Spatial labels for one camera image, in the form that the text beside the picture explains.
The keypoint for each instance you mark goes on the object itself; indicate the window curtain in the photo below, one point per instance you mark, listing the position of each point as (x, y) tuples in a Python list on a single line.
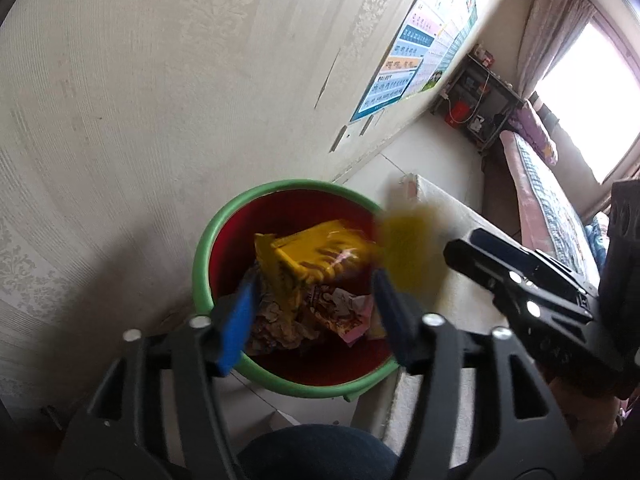
[(551, 28)]

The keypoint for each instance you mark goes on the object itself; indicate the green multiplication wall poster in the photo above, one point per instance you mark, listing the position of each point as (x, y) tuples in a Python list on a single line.
[(453, 48)]

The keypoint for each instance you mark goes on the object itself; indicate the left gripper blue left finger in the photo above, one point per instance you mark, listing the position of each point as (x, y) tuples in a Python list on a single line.
[(234, 317)]

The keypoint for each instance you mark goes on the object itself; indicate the white towel table cover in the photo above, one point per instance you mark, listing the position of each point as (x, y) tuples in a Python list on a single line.
[(386, 409)]

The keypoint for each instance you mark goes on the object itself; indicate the purple pillow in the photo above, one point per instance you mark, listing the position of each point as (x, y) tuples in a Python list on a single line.
[(526, 122)]

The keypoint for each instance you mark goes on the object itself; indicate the blue floral pillow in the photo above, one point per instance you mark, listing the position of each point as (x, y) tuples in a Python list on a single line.
[(597, 236)]

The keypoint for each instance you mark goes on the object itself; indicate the white wall socket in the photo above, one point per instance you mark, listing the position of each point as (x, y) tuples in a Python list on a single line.
[(371, 121)]

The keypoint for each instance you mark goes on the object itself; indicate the white wall switch plate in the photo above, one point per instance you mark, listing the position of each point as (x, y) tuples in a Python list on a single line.
[(338, 138)]

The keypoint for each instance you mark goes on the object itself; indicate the dark metal shelf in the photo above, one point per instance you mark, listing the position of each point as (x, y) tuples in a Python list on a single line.
[(492, 99)]

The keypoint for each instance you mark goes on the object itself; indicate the pink wrapper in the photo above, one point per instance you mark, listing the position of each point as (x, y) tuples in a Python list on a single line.
[(356, 317)]

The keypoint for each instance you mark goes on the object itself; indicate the yellow snack wrapper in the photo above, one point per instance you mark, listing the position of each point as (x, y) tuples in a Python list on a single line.
[(332, 251)]

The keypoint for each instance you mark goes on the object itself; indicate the green red trash bin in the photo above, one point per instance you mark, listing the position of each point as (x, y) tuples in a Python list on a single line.
[(317, 369)]

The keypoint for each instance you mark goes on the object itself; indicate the person's right hand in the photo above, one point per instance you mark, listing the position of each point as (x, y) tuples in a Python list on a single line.
[(592, 420)]

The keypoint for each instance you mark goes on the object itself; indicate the pinyin alphabet wall poster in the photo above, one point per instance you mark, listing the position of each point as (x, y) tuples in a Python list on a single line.
[(398, 67)]

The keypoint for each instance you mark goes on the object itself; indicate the white table wall poster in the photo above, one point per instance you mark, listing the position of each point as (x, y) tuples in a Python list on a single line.
[(444, 19)]

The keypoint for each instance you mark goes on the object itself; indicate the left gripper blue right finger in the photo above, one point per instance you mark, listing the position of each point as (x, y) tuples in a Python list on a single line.
[(401, 317)]

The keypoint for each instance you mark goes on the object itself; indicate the red bucket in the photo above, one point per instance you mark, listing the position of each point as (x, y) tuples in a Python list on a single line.
[(458, 113)]

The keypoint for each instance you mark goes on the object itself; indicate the person's blue jeans leg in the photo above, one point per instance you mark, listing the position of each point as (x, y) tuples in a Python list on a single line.
[(317, 452)]

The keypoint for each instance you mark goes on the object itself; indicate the bed with plaid quilt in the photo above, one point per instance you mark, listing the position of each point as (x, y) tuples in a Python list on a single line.
[(548, 220)]

